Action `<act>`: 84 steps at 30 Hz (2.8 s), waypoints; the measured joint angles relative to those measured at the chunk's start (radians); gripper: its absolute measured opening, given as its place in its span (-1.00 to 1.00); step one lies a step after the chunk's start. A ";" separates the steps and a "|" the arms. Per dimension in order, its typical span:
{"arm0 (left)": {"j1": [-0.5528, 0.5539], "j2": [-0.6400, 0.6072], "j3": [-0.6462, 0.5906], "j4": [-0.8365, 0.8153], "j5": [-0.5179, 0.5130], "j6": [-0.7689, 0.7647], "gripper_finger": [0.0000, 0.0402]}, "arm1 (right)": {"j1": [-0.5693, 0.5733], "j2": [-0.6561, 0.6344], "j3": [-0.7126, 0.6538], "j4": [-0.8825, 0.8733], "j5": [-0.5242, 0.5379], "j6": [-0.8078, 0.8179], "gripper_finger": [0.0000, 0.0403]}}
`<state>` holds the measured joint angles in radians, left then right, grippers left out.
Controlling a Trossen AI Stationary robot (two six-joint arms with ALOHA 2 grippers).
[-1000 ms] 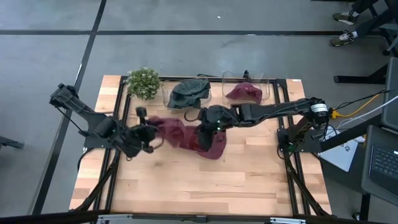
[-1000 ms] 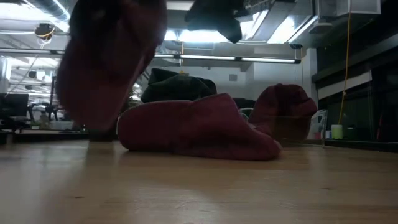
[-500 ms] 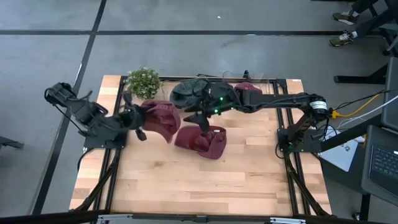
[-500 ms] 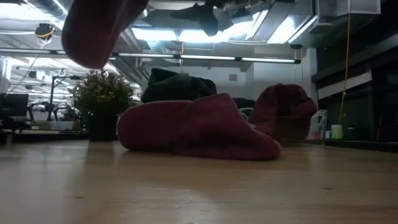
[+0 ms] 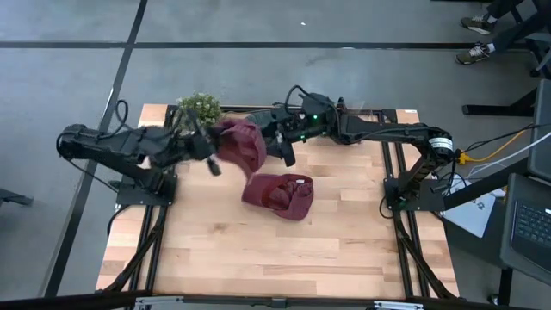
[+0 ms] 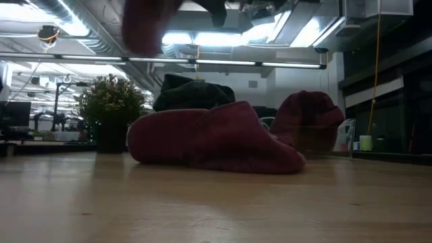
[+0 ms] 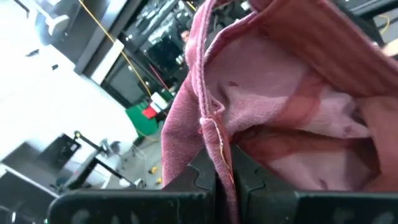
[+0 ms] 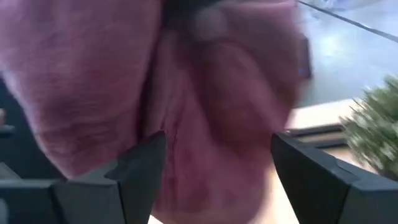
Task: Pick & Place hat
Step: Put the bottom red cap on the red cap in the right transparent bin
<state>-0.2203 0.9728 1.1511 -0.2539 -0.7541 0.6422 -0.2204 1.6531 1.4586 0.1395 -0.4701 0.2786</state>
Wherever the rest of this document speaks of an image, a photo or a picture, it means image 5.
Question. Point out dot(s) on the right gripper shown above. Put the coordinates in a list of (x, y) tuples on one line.
[(288, 127)]

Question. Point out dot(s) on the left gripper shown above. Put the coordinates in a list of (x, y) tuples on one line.
[(193, 144)]

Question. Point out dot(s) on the maroon baseball cap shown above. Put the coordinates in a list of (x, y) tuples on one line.
[(258, 194), (241, 144)]

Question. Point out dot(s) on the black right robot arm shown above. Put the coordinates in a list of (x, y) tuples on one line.
[(387, 131)]

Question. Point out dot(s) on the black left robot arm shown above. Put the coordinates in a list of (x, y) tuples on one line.
[(107, 146)]

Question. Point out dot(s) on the green potted plant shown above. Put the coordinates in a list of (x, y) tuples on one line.
[(202, 105)]

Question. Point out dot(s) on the black floor stand foot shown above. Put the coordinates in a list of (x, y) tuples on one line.
[(13, 198)]

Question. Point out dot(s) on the white flat box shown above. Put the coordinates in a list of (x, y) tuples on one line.
[(469, 211)]

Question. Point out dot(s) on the black diagonal support bar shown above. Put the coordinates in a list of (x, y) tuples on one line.
[(486, 185)]

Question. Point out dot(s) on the black desk foot bar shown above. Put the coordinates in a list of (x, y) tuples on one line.
[(495, 109)]

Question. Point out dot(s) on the person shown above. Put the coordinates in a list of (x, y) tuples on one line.
[(516, 32)]

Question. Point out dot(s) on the grey open laptop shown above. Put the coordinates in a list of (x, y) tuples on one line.
[(529, 224)]

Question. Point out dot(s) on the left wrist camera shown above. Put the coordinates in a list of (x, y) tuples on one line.
[(214, 167)]

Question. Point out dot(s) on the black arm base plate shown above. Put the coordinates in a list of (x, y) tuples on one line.
[(430, 200), (142, 196)]

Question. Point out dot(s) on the black aluminium table frame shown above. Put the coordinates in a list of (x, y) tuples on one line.
[(86, 302)]

